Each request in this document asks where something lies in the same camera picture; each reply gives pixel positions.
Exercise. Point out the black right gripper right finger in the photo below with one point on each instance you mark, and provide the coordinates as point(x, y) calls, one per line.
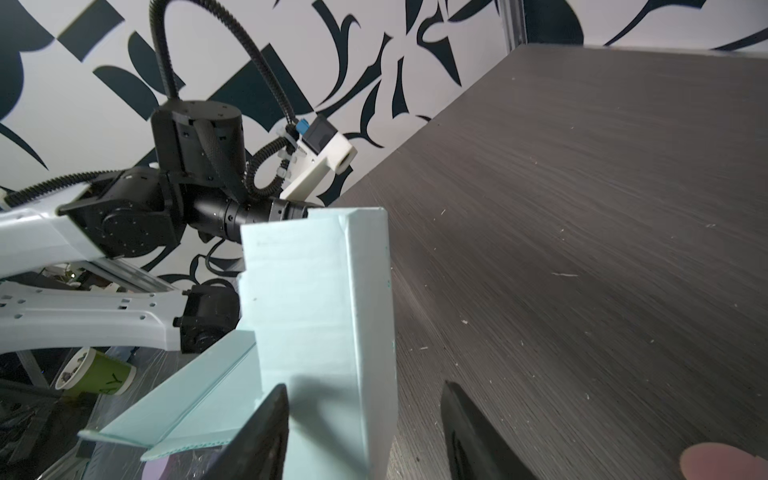
point(475, 449)

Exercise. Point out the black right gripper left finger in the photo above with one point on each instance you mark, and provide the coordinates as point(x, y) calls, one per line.
point(258, 451)

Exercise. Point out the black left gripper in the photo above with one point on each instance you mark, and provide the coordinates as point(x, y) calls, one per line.
point(199, 183)

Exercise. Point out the light blue paper box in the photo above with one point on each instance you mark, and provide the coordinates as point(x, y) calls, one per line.
point(317, 323)

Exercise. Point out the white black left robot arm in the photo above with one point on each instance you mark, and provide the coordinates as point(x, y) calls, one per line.
point(67, 244)

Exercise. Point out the green paper cup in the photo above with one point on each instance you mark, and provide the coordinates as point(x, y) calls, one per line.
point(93, 371)

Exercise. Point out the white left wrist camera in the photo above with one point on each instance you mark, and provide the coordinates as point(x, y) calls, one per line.
point(320, 149)

